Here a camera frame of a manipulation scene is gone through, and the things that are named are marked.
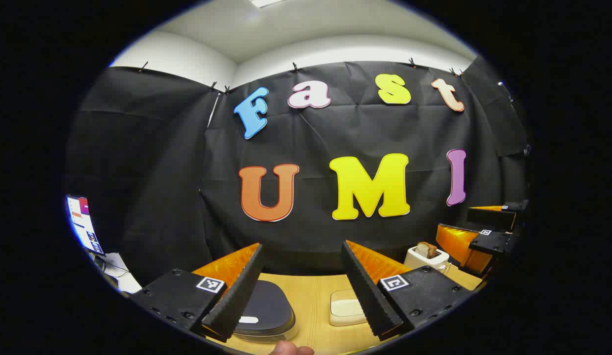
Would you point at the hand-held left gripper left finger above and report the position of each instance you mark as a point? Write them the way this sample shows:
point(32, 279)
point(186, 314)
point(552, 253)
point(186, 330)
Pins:
point(236, 296)

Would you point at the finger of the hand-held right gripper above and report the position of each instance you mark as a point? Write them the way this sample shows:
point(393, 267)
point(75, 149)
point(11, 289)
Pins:
point(488, 217)
point(493, 242)

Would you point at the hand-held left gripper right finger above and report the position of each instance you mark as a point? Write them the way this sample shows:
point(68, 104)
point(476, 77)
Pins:
point(370, 296)

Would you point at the cream dish of rice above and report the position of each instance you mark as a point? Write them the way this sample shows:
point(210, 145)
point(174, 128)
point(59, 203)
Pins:
point(345, 308)

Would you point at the dark grey rice cooker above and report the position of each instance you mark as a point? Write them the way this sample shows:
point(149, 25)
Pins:
point(269, 305)

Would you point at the white toaster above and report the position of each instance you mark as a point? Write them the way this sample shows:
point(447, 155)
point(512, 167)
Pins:
point(434, 261)

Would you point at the brown bread slice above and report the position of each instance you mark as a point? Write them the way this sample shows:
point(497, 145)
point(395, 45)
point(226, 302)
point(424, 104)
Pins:
point(426, 249)

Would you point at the white side table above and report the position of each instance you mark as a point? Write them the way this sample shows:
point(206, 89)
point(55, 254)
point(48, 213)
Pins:
point(123, 276)

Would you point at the black backdrop cloth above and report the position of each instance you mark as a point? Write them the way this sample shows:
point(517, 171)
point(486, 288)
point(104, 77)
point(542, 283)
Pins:
point(162, 172)

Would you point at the computer monitor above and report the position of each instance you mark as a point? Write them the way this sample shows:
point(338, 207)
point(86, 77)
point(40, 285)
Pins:
point(84, 224)

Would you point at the ceiling light panel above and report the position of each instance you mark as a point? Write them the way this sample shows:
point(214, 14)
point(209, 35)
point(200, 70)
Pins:
point(266, 2)

